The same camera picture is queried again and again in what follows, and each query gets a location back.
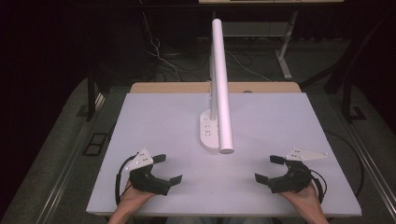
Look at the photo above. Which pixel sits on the metal floor rail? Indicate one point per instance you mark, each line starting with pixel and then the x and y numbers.
pixel 367 155
pixel 67 161

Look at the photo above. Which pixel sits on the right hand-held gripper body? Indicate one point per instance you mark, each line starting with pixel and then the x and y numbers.
pixel 292 182

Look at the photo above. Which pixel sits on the black metal stand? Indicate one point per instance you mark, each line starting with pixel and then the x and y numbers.
pixel 348 99

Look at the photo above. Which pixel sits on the person's right hand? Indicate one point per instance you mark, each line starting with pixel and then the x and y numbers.
pixel 306 199

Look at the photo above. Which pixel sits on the white table mat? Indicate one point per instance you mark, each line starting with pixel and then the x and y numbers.
pixel 249 130

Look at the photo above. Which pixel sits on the white desk frame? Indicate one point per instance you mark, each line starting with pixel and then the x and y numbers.
pixel 285 53

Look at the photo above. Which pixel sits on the person's left hand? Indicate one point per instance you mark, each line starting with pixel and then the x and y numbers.
pixel 132 199

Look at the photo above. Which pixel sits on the white desk lamp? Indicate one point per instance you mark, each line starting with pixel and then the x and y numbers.
pixel 221 93

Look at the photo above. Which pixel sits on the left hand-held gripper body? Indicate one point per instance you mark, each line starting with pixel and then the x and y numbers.
pixel 146 182

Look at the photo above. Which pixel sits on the black floor socket frame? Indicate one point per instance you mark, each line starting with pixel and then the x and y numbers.
pixel 95 144

